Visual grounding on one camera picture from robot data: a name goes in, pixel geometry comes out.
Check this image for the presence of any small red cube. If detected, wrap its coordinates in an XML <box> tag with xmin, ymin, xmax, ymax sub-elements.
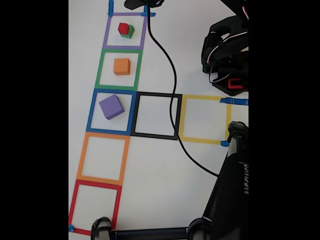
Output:
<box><xmin>117</xmin><ymin>22</ymin><xmax>129</xmax><ymax>35</ymax></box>

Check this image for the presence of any green block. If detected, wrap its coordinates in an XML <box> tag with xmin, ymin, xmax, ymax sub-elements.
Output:
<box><xmin>119</xmin><ymin>24</ymin><xmax>135</xmax><ymax>39</ymax></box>

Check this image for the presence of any orange block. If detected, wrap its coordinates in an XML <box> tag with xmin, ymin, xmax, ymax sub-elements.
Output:
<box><xmin>113</xmin><ymin>58</ymin><xmax>132</xmax><ymax>76</ymax></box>

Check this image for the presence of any purple block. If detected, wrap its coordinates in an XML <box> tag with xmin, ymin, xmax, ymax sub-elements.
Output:
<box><xmin>98</xmin><ymin>94</ymin><xmax>125</xmax><ymax>120</ymax></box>

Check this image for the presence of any purple square frame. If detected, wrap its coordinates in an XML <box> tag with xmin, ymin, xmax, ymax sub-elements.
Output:
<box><xmin>102</xmin><ymin>12</ymin><xmax>148</xmax><ymax>51</ymax></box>

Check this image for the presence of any green square frame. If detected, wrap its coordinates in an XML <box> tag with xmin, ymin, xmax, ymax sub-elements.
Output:
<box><xmin>94</xmin><ymin>48</ymin><xmax>144</xmax><ymax>91</ymax></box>

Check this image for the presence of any black camera cable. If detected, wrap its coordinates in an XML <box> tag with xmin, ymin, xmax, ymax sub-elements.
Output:
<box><xmin>147</xmin><ymin>4</ymin><xmax>221</xmax><ymax>178</ymax></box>

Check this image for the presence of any black square frame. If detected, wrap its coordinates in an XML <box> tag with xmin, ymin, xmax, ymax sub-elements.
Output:
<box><xmin>130</xmin><ymin>91</ymin><xmax>183</xmax><ymax>141</ymax></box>

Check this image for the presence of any yellow square frame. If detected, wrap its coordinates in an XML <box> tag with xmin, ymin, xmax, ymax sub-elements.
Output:
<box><xmin>177</xmin><ymin>94</ymin><xmax>232</xmax><ymax>146</ymax></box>

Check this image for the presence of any blue square frame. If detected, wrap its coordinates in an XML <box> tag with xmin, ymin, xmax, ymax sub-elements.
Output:
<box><xmin>86</xmin><ymin>88</ymin><xmax>138</xmax><ymax>136</ymax></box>

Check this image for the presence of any orange square frame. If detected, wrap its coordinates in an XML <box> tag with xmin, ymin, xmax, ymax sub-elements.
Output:
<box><xmin>76</xmin><ymin>131</ymin><xmax>131</xmax><ymax>186</ymax></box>

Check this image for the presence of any red square frame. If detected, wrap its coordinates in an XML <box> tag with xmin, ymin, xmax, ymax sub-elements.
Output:
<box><xmin>68</xmin><ymin>179</ymin><xmax>123</xmax><ymax>237</ymax></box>

